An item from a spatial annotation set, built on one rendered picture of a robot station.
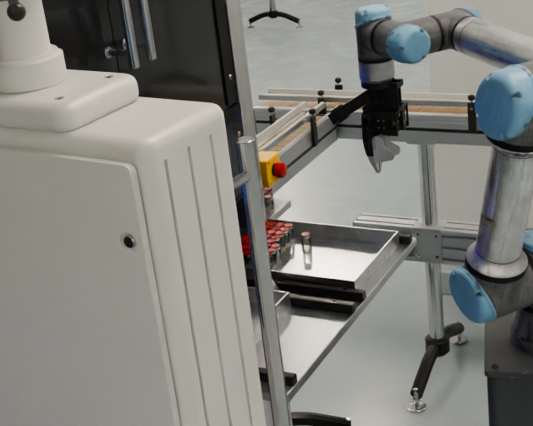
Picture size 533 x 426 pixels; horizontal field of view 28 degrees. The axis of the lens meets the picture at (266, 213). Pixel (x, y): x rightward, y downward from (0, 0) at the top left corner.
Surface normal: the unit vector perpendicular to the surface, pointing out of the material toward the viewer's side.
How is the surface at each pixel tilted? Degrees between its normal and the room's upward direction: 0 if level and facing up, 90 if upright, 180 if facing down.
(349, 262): 0
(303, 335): 0
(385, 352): 0
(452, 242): 90
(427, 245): 90
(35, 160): 90
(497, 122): 83
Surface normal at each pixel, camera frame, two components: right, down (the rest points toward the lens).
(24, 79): 0.12, 0.37
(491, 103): -0.88, 0.16
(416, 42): 0.44, 0.30
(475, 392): -0.11, -0.91
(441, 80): -0.45, 0.39
